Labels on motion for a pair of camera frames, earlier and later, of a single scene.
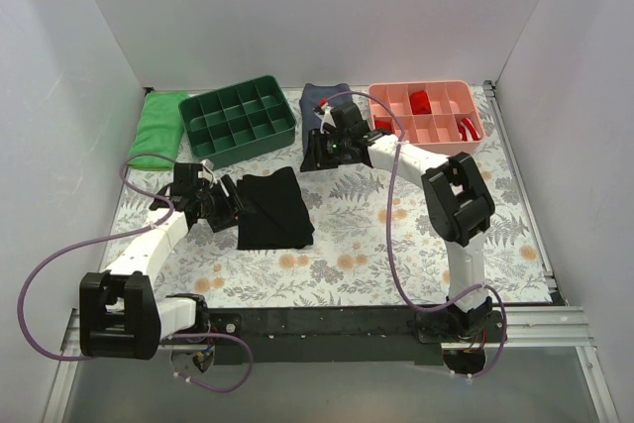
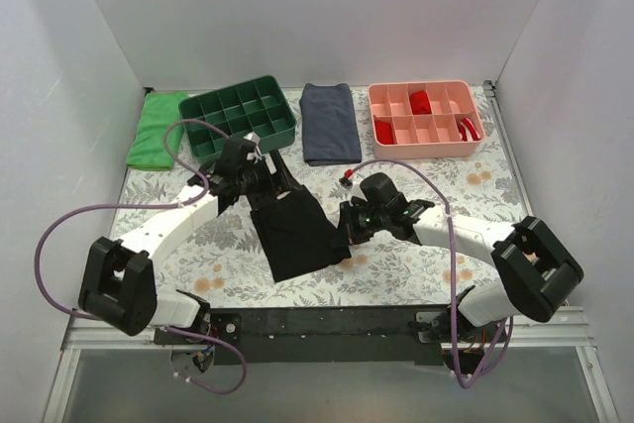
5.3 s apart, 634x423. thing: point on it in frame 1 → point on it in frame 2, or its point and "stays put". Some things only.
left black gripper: [226, 202] → [269, 178]
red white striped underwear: [468, 131] stays put
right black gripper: [313, 152] → [348, 224]
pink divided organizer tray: [440, 115] stays put
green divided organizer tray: [231, 123] stays put
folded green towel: [158, 131] stays put
